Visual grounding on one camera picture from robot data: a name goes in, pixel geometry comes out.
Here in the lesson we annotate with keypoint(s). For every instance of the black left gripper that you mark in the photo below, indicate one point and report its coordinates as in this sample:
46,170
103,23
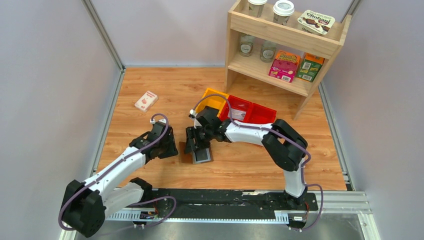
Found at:
167,145

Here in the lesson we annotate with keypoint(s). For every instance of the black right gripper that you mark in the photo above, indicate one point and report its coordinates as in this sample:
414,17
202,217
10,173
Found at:
198,139

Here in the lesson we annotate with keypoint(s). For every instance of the grey VIP card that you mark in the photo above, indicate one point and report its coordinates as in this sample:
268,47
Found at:
201,156

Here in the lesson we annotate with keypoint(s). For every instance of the brown leather card holder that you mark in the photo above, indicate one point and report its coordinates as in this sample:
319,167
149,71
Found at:
184,158

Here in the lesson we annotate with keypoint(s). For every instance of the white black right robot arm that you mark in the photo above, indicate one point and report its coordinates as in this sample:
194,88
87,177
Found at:
285,146

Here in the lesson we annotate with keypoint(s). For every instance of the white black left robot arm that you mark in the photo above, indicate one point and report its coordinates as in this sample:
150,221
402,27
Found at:
102,188

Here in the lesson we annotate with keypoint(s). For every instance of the card in red bin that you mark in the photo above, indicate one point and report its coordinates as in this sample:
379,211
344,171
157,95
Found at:
238,115

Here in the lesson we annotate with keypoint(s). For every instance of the white pink card box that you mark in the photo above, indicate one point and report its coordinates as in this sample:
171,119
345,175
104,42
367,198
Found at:
146,101

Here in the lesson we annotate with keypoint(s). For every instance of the yellow plastic bin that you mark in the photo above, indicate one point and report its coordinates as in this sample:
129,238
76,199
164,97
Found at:
215,102

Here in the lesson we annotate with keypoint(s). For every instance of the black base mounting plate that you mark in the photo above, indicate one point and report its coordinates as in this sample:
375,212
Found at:
225,204

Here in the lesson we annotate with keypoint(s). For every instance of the red plastic bin near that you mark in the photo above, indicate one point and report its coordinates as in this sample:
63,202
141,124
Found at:
235,103

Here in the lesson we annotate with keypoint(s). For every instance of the red plastic bin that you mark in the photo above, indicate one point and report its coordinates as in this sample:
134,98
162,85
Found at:
259,114
235,103

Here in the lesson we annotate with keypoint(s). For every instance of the red plastic bin far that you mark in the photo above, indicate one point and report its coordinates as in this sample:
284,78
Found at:
259,114

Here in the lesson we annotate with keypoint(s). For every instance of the glass jar left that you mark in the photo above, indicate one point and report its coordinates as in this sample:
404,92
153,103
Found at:
246,44

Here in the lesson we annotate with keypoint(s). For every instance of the glass jar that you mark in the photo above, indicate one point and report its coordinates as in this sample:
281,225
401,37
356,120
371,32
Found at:
268,51
246,44

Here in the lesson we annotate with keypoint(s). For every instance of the glass jar right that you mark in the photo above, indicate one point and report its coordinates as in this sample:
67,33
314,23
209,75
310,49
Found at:
268,51

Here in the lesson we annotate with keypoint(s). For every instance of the pink orange snack box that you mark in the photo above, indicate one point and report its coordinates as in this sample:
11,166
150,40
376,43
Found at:
284,66

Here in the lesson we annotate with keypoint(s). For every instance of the wooden two-tier shelf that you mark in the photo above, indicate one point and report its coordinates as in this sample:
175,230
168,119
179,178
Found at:
286,38

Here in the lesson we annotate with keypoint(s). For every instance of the green orange snack box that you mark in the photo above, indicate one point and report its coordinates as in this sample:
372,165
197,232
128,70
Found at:
309,67

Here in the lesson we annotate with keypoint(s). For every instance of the paper cup left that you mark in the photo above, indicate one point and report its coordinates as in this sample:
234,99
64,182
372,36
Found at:
255,7

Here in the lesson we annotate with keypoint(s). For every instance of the paper cup white lid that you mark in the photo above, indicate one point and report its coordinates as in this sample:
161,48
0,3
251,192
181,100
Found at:
283,10

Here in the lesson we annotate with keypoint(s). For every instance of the Chobani yogurt cup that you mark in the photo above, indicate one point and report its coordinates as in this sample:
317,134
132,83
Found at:
315,23

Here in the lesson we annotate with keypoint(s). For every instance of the aluminium table frame rail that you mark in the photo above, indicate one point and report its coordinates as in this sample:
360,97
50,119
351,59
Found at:
139,205

